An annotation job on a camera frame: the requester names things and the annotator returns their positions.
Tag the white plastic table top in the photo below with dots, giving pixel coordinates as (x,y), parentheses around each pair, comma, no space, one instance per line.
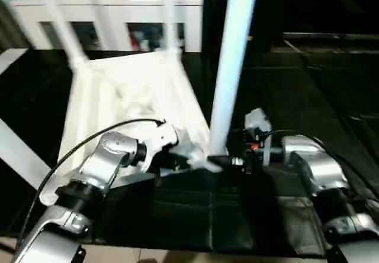
(118,82)

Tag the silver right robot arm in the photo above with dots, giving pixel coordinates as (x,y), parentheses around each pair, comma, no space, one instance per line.
(319,168)

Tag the black mat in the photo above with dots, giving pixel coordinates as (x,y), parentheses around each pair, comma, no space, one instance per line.
(296,97)

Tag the red and white bottle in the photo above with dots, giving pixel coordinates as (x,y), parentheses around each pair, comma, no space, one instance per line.
(134,39)

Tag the long black bar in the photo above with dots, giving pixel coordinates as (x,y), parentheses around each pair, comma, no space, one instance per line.
(325,36)

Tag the white cabinet with glass doors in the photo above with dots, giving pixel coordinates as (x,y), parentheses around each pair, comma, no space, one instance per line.
(118,11)

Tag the white flat board strip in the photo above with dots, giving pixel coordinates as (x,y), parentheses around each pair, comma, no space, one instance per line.
(12,60)

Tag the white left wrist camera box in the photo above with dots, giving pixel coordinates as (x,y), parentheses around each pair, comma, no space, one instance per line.
(165,134)

